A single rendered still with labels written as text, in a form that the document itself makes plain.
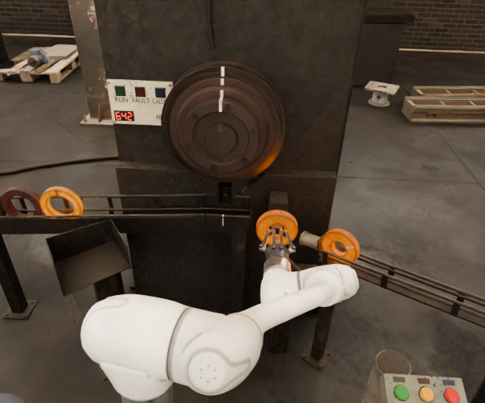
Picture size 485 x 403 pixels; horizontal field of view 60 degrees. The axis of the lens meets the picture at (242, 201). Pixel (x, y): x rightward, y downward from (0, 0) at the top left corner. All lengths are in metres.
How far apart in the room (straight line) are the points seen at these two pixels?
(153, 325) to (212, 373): 0.14
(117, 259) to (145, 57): 0.81
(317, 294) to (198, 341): 0.47
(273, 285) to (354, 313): 1.23
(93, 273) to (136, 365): 1.02
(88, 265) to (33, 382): 0.69
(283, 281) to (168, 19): 1.02
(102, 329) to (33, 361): 1.57
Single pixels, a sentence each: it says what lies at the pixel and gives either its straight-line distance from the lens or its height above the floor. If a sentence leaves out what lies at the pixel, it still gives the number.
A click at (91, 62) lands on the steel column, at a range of 4.47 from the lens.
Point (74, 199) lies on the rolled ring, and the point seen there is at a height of 0.75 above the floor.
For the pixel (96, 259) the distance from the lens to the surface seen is 1.83.
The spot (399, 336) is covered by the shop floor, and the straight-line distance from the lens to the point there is 2.41.
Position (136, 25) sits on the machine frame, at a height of 1.44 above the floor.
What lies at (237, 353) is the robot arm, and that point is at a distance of 0.72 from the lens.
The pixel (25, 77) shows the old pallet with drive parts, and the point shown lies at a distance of 6.15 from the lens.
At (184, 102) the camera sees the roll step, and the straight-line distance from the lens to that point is 1.55.
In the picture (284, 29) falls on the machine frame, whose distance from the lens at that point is 1.63.
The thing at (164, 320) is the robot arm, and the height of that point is 1.19.
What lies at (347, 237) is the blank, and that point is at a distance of 1.65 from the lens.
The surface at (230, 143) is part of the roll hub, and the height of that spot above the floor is 1.10.
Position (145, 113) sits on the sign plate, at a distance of 1.78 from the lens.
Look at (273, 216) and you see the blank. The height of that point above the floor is 0.89.
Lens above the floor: 1.77
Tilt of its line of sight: 34 degrees down
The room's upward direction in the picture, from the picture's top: 2 degrees clockwise
